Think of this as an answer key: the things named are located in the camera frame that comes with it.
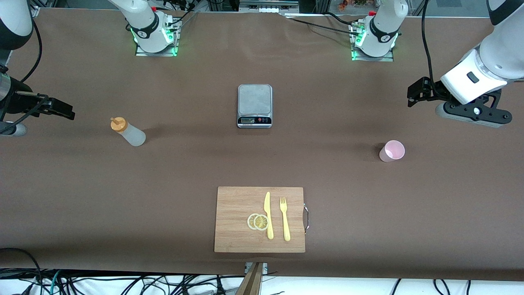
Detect tangled black floor cables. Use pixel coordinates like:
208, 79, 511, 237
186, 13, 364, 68
61, 274, 230, 295

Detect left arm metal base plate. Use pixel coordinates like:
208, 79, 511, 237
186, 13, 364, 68
351, 20, 394, 62

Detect yellow plastic knife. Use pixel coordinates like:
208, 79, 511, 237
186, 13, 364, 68
264, 191, 274, 240

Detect wooden beam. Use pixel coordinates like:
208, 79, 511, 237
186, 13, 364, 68
235, 262, 264, 295

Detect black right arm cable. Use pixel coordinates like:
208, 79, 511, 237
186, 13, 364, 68
20, 16, 43, 83

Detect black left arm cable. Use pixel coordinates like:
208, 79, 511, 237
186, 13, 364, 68
421, 0, 435, 82

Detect black right base cable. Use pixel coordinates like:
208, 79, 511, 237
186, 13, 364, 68
164, 0, 197, 29

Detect yellow plastic fork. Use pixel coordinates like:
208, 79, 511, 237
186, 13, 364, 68
280, 197, 291, 242

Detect wooden cutting board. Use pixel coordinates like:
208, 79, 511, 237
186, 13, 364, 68
214, 186, 306, 253

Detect brown table cover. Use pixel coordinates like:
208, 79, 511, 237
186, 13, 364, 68
0, 8, 524, 281

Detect white power strip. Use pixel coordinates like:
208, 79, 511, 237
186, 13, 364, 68
239, 0, 299, 14

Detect pink plastic cup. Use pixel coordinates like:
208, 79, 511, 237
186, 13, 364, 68
379, 140, 406, 163

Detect silver digital kitchen scale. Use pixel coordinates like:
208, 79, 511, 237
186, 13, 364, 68
237, 84, 273, 129

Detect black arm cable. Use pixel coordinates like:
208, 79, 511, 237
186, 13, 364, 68
20, 16, 43, 83
421, 0, 435, 82

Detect small metal bracket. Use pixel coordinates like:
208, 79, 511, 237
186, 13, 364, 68
244, 262, 269, 276

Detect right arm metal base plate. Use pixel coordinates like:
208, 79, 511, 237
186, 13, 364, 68
135, 18, 181, 57

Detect black left camera mount bracket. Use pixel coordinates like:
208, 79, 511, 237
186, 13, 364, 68
444, 88, 512, 125

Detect black cable across table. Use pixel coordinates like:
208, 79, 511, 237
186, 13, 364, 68
325, 11, 361, 27
291, 18, 361, 36

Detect teal floor cable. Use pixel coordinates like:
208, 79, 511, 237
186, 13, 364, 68
49, 270, 63, 295

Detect black looped floor cable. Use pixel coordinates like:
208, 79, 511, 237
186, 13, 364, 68
0, 247, 43, 295

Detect sauce bottle with orange cap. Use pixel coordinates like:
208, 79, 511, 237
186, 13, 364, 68
110, 117, 147, 147

